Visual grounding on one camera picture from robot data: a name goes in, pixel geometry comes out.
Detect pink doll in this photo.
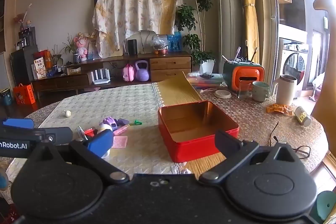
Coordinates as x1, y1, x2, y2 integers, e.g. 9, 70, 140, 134
75, 32, 90, 61

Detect green tin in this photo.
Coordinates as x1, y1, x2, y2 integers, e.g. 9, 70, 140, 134
0, 88, 11, 106

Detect floral sheet cover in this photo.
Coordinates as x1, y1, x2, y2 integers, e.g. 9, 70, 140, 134
92, 0, 184, 59

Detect white round lid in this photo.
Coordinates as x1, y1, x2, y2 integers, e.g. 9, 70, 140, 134
214, 90, 232, 99

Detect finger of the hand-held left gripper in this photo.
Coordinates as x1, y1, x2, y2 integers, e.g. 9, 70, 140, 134
26, 127, 73, 146
2, 118, 35, 130

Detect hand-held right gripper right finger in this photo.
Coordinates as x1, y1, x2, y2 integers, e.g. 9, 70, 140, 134
199, 130, 302, 184

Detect white card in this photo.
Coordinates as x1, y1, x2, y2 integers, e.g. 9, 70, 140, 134
76, 126, 88, 141

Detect green ceramic mug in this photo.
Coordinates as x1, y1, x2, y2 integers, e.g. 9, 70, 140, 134
252, 81, 271, 102

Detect clear drinking glass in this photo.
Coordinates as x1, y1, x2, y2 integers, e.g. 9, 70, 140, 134
238, 81, 253, 101

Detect orange gift bag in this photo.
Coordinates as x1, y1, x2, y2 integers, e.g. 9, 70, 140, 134
13, 84, 36, 105

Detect yellow table runner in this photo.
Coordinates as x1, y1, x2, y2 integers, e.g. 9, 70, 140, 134
152, 71, 227, 175

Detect wooden shelf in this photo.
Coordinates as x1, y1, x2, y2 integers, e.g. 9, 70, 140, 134
0, 0, 17, 55

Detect yellow dotted bottle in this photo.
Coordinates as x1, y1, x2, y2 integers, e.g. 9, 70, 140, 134
293, 106, 312, 127

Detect black cabinet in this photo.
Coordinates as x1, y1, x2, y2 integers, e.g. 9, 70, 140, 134
10, 45, 40, 83

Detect orange snack wrapper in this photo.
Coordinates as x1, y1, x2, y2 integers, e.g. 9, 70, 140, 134
266, 103, 294, 116

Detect white router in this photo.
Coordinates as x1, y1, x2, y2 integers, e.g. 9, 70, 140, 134
91, 69, 111, 85

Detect washing machine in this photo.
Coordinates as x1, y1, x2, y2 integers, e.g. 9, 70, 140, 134
278, 36, 310, 98

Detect pink plastic comb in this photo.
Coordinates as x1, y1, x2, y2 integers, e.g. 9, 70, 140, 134
112, 136, 128, 148

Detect stack of books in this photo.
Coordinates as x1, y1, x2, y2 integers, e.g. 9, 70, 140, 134
187, 72, 227, 88

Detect pink toy case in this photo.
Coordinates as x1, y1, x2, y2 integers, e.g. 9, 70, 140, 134
122, 64, 136, 82

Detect small potted plant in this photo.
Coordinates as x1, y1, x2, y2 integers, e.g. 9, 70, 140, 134
62, 34, 82, 64
51, 46, 63, 67

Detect orange green tissue box organizer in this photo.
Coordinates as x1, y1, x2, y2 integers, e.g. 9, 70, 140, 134
223, 60, 265, 92

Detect purple kettlebell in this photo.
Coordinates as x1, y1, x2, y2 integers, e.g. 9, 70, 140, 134
134, 60, 150, 82

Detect wooden tv cabinet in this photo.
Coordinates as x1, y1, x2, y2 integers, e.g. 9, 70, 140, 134
30, 51, 193, 98

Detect red tin box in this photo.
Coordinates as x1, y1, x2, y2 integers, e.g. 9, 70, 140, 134
157, 101, 240, 163

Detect green plastic object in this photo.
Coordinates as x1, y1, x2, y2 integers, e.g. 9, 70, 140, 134
316, 190, 336, 224

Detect black coffee machine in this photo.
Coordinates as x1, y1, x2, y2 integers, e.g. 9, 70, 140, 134
18, 27, 37, 48

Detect yellow curtain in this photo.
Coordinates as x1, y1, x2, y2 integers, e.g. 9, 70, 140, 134
240, 0, 260, 64

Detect black cylinder speaker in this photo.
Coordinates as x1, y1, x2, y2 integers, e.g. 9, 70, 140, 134
127, 39, 138, 56

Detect clear plastic bag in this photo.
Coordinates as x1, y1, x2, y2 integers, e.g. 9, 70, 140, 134
152, 34, 169, 54

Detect brown eyeglasses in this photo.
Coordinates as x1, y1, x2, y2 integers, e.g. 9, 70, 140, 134
268, 121, 311, 159

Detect cream quilted table mat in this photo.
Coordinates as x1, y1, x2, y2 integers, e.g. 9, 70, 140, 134
5, 83, 195, 182

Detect white domed appliance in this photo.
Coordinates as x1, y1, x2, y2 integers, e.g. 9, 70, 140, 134
126, 30, 159, 54

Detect white insulated mug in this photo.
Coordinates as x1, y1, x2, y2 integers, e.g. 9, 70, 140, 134
270, 74, 298, 106

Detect dried flower vase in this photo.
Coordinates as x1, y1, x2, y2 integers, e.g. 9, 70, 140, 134
14, 3, 33, 30

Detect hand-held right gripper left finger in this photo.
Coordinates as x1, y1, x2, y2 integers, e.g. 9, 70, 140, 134
26, 130, 130, 185

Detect orange red bag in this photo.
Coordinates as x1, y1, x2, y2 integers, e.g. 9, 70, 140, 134
39, 49, 53, 69

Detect white standing air conditioner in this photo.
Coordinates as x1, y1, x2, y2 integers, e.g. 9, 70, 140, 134
212, 0, 246, 75

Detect white orange snack box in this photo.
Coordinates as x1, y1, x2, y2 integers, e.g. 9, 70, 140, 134
34, 57, 47, 80

